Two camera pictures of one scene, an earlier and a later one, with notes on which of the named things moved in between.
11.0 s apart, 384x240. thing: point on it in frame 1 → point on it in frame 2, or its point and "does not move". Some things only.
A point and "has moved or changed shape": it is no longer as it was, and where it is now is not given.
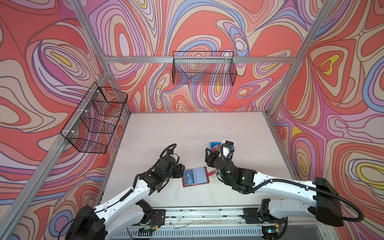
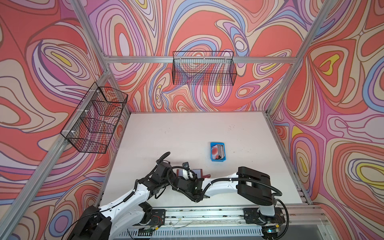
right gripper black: x=213 y=156 → x=194 y=180
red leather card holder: x=196 y=176 has moved or changed shape
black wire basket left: x=93 y=124 does not move
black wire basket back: x=204 y=68 does not move
